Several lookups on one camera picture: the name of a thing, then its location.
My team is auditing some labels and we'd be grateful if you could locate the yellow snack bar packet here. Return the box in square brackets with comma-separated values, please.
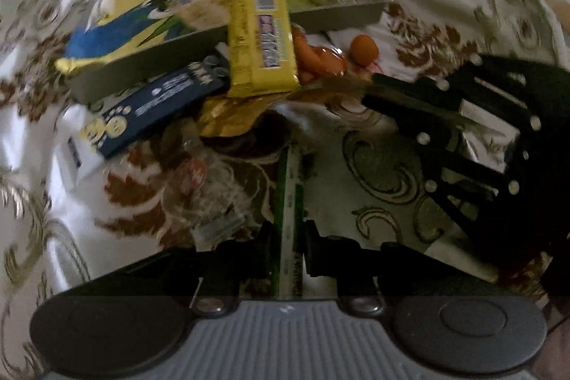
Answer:
[228, 0, 299, 98]

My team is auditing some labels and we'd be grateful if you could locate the square rice cracker pack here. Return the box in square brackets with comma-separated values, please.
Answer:
[172, 0, 232, 31]

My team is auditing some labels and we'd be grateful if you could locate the floral patterned bedspread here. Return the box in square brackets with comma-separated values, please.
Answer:
[1, 0, 569, 379]

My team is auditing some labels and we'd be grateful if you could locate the clear dark snack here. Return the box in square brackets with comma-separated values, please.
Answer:
[162, 120, 261, 249]

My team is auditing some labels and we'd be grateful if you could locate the orange candy bag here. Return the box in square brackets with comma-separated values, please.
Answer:
[292, 27, 347, 85]

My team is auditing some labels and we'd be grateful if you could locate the green white snack packet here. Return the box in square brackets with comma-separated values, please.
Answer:
[421, 100, 525, 282]

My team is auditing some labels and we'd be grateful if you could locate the gold foil snack wrapper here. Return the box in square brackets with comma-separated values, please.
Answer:
[197, 94, 283, 138]

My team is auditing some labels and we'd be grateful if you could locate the small orange tangerine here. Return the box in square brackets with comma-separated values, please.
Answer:
[349, 35, 380, 67]

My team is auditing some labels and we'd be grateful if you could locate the navy blue snack bar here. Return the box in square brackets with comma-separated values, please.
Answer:
[66, 54, 228, 192]

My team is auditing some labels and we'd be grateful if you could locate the grey tray box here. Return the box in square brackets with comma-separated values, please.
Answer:
[55, 0, 388, 104]

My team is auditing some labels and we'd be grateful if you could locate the green sausage stick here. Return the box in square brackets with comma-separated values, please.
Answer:
[274, 145, 304, 300]

